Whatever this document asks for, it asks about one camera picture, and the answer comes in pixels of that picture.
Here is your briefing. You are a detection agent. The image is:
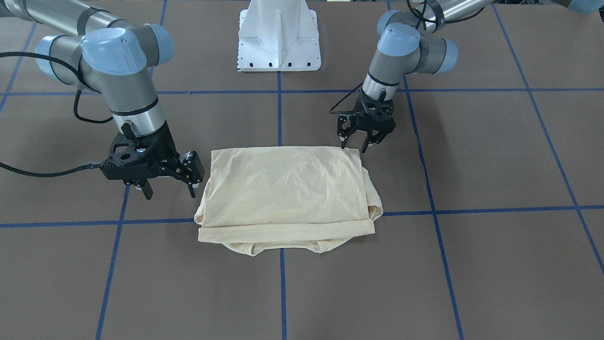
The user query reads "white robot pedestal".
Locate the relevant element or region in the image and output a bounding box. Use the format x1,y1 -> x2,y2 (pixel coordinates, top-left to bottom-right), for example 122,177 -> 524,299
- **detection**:
237,0 -> 322,72

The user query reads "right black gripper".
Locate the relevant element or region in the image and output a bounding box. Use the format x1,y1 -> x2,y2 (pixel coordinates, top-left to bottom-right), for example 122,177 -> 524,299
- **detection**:
100,122 -> 205,200

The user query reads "cream long-sleeve graphic shirt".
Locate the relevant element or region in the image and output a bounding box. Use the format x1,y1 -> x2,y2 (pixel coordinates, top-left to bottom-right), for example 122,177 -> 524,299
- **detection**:
194,146 -> 384,256

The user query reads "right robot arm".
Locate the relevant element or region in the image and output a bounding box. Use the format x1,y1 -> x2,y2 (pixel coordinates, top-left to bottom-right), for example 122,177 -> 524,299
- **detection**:
1,0 -> 205,200

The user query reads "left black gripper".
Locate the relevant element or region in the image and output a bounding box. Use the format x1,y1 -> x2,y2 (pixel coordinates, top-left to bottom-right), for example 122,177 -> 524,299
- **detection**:
336,91 -> 395,153

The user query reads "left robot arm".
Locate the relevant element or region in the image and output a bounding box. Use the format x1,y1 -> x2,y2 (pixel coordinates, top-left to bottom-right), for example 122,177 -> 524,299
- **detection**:
330,0 -> 491,152

